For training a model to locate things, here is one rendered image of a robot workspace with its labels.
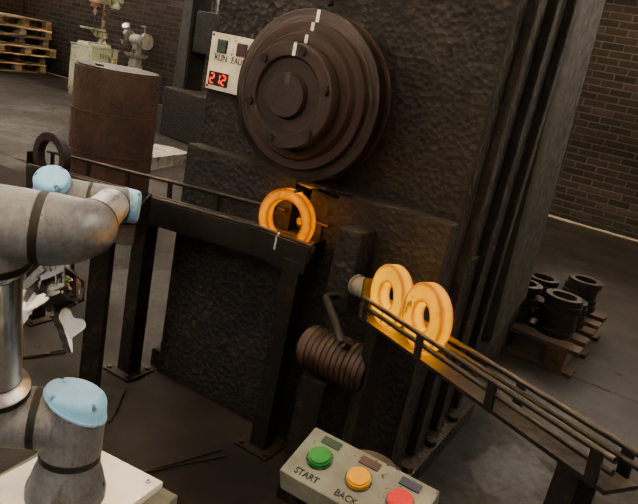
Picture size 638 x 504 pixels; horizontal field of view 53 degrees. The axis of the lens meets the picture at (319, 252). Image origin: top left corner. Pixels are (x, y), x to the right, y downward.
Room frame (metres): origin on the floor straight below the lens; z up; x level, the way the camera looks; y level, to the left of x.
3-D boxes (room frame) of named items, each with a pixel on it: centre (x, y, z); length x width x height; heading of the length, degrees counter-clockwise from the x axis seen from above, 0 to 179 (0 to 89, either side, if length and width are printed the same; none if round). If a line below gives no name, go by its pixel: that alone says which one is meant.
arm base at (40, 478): (1.06, 0.40, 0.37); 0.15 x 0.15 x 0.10
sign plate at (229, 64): (2.12, 0.36, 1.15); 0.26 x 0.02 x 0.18; 62
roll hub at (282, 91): (1.78, 0.16, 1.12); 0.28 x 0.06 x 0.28; 62
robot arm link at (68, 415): (1.06, 0.40, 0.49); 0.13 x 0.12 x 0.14; 102
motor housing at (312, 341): (1.59, -0.11, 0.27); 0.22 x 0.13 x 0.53; 62
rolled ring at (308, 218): (1.87, 0.11, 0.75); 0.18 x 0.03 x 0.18; 63
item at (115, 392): (1.86, 0.68, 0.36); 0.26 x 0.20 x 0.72; 97
